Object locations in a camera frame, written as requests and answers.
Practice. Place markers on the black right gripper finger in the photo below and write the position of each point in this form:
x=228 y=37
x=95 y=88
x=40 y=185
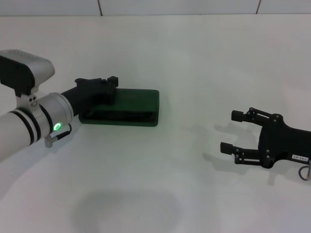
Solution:
x=239 y=115
x=227 y=148

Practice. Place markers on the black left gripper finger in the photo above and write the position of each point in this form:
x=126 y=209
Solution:
x=110 y=99
x=112 y=83

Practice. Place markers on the green glasses case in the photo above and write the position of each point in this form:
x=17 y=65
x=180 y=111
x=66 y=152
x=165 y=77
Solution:
x=136 y=106

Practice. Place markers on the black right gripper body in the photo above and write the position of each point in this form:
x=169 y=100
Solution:
x=284 y=140

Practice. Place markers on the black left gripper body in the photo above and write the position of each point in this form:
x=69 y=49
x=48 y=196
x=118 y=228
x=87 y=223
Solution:
x=85 y=94

